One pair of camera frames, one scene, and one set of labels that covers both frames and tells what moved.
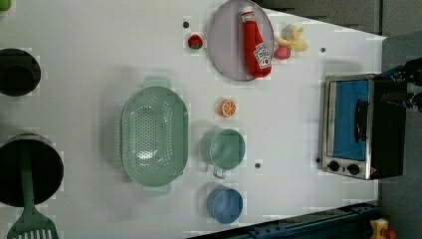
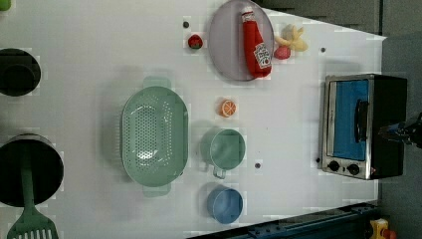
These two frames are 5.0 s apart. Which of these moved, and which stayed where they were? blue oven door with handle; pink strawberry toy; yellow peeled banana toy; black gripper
Moved: black gripper
Stayed: pink strawberry toy; blue oven door with handle; yellow peeled banana toy
